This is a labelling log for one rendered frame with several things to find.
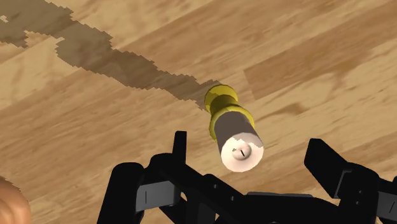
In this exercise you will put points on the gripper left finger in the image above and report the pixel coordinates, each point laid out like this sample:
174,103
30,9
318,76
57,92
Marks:
161,183

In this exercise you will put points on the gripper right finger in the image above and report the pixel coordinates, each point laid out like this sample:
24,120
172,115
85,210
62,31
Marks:
347,173

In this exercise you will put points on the orange round object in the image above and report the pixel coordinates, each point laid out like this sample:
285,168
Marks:
12,203

